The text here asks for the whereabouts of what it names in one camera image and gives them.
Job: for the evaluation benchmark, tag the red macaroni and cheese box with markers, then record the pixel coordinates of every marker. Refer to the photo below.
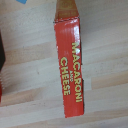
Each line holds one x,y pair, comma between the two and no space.
70,66

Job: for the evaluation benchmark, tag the blue plastic cup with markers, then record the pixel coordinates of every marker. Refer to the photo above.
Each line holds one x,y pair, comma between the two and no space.
21,1

